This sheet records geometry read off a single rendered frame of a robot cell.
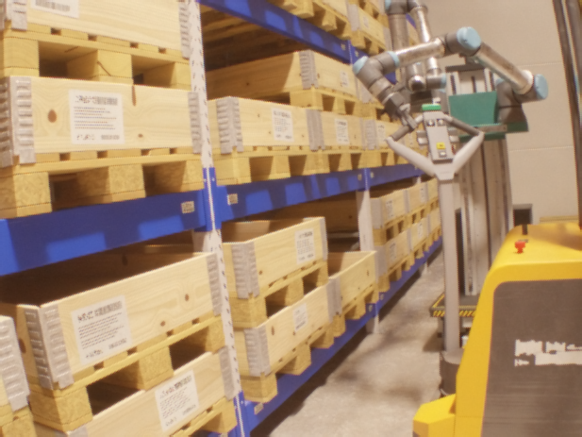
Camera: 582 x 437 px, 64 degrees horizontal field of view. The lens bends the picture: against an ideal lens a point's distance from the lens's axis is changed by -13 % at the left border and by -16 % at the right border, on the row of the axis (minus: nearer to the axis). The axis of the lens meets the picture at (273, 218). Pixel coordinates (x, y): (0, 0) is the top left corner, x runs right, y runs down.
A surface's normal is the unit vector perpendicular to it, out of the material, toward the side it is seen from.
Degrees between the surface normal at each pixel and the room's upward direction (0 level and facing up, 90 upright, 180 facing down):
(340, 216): 90
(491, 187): 90
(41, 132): 90
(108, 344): 90
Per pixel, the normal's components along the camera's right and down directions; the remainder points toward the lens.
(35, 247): 0.89, -0.06
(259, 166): -0.44, 0.12
